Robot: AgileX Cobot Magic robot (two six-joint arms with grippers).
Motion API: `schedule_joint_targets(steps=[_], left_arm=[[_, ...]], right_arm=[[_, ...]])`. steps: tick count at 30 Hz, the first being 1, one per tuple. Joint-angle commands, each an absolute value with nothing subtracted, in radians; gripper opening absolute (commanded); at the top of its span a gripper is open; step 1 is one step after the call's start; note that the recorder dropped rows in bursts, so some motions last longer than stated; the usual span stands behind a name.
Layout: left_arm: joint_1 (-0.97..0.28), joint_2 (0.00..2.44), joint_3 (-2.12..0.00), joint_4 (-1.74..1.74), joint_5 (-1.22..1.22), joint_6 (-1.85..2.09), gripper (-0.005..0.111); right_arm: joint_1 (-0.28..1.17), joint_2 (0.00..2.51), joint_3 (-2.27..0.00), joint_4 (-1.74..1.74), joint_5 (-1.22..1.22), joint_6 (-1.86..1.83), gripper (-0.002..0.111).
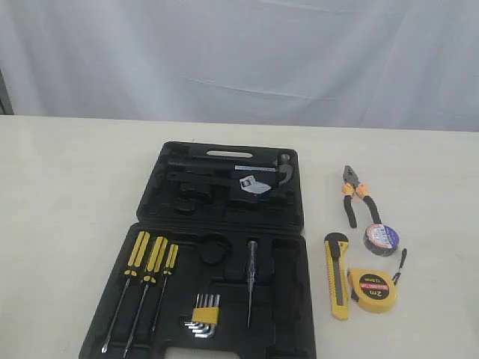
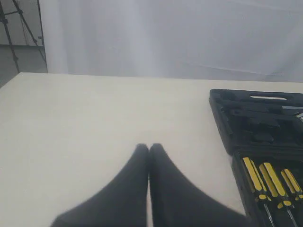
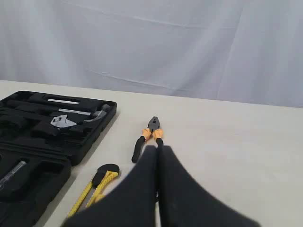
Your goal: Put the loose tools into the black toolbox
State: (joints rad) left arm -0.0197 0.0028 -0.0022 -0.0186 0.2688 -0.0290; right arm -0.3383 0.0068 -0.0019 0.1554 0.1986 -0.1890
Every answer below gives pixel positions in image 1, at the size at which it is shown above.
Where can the adjustable wrench black handle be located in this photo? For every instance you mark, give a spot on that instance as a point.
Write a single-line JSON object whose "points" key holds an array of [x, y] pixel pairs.
{"points": [[248, 184]]}

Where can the small yellow black screwdriver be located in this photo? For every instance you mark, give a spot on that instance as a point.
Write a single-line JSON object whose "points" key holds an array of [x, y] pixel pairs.
{"points": [[168, 270]]}

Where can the clear handle tester screwdriver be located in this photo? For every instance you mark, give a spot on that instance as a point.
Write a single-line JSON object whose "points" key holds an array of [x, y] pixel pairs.
{"points": [[251, 275]]}

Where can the claw hammer black handle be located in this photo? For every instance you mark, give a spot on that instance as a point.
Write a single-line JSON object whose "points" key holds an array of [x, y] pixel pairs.
{"points": [[283, 168]]}

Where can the large yellow black screwdriver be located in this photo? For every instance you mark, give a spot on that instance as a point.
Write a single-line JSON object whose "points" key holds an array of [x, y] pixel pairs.
{"points": [[130, 272]]}

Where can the yellow utility knife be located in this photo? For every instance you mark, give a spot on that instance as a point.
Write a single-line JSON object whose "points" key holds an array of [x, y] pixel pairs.
{"points": [[335, 247]]}

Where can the middle yellow black screwdriver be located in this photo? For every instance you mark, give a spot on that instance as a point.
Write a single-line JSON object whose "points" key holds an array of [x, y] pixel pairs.
{"points": [[150, 276]]}

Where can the white backdrop curtain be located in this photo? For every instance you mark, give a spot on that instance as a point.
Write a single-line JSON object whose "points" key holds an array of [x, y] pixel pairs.
{"points": [[376, 64]]}

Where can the yellow 2m tape measure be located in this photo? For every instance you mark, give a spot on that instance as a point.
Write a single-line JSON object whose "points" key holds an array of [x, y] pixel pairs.
{"points": [[373, 290]]}

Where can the black electrical tape roll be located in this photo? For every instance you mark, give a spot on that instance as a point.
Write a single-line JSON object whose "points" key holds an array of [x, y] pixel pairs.
{"points": [[381, 240]]}

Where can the black plastic tool case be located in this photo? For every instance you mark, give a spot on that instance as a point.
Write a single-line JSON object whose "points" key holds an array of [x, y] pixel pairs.
{"points": [[212, 226]]}

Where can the hex key set yellow holder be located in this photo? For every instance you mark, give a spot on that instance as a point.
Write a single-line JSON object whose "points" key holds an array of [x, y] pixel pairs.
{"points": [[205, 316]]}

